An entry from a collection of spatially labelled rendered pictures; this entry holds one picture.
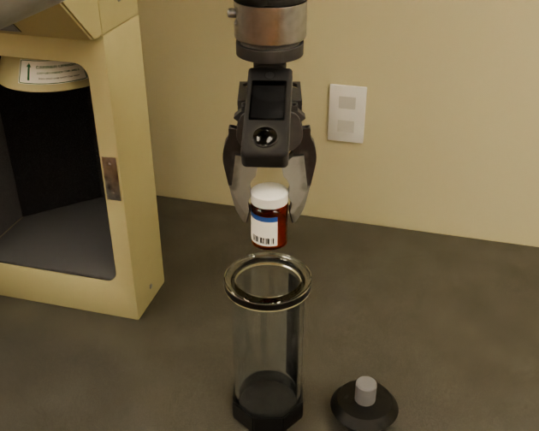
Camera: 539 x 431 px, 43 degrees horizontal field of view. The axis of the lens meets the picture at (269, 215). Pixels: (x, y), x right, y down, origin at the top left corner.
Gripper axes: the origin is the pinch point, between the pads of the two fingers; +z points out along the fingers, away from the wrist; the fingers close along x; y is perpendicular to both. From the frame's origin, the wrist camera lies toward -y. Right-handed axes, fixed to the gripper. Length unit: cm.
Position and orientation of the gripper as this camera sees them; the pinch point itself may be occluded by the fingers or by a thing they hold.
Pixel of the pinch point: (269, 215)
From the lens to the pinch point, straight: 79.9
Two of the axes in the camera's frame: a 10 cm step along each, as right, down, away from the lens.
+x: -10.0, 0.0, 0.0
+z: 0.0, 8.6, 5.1
